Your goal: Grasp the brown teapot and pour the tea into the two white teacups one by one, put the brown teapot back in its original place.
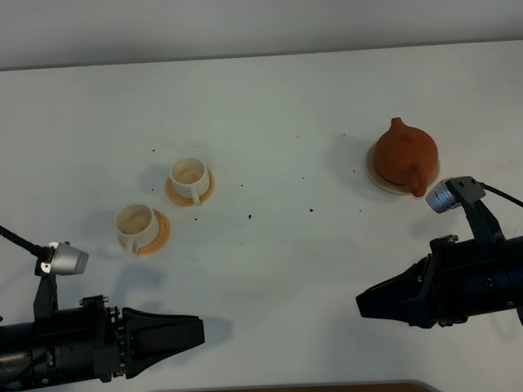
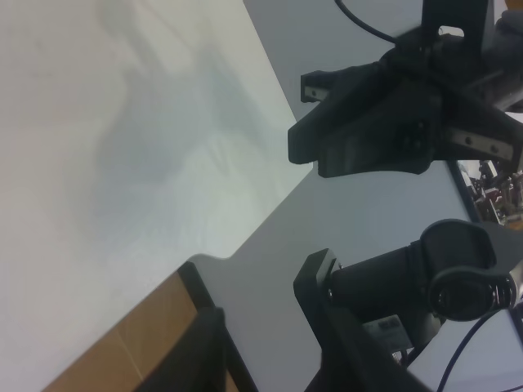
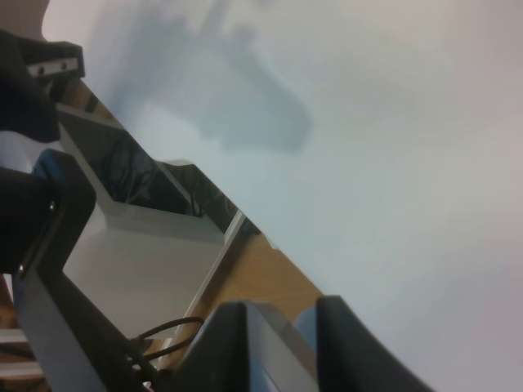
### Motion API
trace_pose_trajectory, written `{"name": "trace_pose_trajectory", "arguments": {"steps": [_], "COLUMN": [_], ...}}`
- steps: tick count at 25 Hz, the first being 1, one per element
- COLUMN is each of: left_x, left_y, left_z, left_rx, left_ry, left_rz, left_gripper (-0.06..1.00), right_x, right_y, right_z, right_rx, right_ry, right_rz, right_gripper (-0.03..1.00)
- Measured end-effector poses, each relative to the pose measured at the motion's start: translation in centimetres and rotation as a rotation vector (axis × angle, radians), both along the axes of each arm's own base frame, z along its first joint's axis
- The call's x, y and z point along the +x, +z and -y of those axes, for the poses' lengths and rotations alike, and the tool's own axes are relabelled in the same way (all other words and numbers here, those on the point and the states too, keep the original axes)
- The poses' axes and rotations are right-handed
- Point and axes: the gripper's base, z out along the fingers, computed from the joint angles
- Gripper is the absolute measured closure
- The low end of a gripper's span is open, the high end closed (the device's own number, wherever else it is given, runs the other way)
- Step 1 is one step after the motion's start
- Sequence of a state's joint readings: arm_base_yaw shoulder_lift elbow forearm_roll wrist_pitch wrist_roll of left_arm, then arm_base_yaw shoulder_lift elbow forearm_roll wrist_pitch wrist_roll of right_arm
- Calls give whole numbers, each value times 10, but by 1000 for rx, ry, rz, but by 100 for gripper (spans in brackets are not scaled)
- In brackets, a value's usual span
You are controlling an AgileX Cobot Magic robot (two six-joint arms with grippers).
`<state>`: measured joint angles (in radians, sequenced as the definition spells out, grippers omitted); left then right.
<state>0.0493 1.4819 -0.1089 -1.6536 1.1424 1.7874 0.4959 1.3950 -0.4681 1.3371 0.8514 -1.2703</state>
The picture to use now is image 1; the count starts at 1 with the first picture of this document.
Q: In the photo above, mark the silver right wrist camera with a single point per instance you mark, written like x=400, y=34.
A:
x=440, y=199

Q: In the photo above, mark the brown clay teapot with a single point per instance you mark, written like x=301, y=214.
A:
x=402, y=136

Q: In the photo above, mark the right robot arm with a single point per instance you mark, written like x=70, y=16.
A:
x=512, y=252

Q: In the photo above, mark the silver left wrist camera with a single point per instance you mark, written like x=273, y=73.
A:
x=64, y=260

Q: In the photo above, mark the orange saucer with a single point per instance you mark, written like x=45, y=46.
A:
x=161, y=240
x=178, y=200

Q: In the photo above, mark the white teacup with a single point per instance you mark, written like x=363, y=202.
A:
x=137, y=226
x=189, y=178

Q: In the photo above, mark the orange saucer lower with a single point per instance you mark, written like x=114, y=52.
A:
x=161, y=240

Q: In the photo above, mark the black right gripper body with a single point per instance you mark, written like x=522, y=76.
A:
x=465, y=279

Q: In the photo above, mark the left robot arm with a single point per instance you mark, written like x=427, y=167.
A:
x=16, y=354

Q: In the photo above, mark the white teacup lower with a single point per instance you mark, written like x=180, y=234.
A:
x=137, y=226

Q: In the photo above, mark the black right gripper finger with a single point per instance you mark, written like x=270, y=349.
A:
x=392, y=299

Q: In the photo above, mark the orange saucer upper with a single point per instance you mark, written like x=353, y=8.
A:
x=178, y=200

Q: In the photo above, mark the white teacup upper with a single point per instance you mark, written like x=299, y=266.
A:
x=189, y=178

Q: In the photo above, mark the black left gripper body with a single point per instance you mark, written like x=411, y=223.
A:
x=75, y=345

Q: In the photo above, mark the beige round teapot coaster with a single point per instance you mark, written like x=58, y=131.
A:
x=374, y=173

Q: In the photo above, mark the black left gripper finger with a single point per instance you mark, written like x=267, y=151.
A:
x=150, y=338

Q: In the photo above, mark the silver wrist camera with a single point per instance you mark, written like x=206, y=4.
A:
x=440, y=199
x=64, y=260

